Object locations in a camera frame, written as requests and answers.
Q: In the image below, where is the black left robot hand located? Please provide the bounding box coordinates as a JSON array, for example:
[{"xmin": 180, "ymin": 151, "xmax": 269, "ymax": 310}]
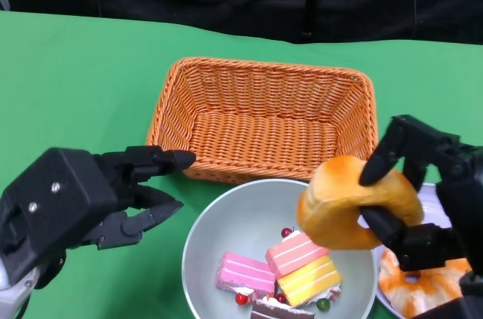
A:
[{"xmin": 0, "ymin": 146, "xmax": 197, "ymax": 290}]

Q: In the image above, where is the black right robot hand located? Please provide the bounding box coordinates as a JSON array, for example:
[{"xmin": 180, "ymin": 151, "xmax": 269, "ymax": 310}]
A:
[{"xmin": 358, "ymin": 115, "xmax": 483, "ymax": 275}]

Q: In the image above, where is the orange white striped bread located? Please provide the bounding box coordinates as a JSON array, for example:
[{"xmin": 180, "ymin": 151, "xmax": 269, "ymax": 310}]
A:
[{"xmin": 378, "ymin": 247, "xmax": 472, "ymax": 318}]

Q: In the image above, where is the plain orange ring bread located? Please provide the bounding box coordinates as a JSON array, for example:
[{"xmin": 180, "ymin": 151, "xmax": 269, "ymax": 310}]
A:
[{"xmin": 296, "ymin": 155, "xmax": 424, "ymax": 251}]

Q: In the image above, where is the grey-green bowl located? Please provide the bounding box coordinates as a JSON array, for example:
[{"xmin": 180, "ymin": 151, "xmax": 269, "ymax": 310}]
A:
[{"xmin": 181, "ymin": 178, "xmax": 378, "ymax": 319}]

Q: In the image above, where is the salmon pink cake slice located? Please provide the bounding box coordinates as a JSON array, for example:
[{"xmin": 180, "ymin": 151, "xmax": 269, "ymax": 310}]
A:
[{"xmin": 264, "ymin": 231, "xmax": 330, "ymax": 281}]

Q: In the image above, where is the deep pink cake slice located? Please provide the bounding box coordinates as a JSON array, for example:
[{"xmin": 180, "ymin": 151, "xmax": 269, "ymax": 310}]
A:
[{"xmin": 214, "ymin": 251, "xmax": 276, "ymax": 292}]

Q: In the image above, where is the brown chocolate cake slice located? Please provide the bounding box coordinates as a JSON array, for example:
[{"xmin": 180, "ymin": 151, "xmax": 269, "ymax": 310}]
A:
[{"xmin": 251, "ymin": 294, "xmax": 316, "ymax": 319}]

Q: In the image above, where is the lavender plate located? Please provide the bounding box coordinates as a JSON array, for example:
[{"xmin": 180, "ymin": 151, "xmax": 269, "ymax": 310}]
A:
[{"xmin": 374, "ymin": 182, "xmax": 454, "ymax": 319}]

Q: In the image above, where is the orange wicker basket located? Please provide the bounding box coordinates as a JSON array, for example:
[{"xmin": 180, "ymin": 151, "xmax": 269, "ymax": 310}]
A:
[{"xmin": 146, "ymin": 56, "xmax": 380, "ymax": 186}]

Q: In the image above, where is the green table cloth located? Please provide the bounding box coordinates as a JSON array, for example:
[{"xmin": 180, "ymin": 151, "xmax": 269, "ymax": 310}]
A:
[{"xmin": 0, "ymin": 10, "xmax": 483, "ymax": 319}]

